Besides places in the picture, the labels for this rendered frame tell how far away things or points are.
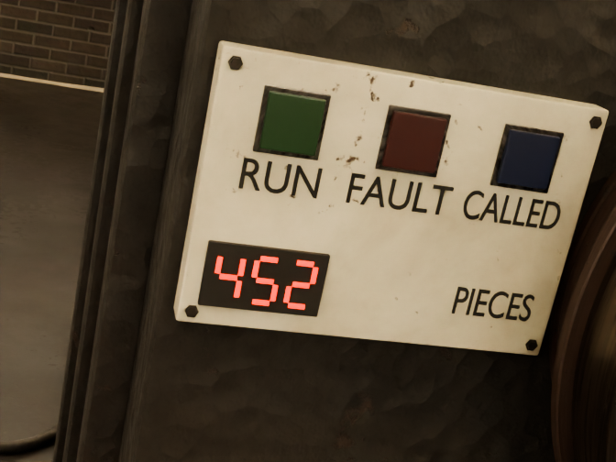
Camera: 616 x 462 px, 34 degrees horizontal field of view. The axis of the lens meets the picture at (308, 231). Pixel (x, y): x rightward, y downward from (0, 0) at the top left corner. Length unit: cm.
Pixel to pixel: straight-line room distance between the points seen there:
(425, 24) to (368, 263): 16
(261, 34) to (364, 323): 20
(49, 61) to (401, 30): 606
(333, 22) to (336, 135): 7
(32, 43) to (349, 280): 604
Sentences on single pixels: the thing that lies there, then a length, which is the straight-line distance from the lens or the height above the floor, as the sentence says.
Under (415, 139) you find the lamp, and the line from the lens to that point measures 64.
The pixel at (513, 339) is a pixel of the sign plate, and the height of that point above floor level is 107.
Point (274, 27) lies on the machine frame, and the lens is 63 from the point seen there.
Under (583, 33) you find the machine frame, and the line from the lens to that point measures 70.
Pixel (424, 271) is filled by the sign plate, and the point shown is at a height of 111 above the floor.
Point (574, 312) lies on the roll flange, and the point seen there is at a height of 112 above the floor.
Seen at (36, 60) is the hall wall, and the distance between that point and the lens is 667.
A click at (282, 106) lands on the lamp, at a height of 121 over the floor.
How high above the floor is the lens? 132
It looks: 17 degrees down
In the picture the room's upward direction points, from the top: 12 degrees clockwise
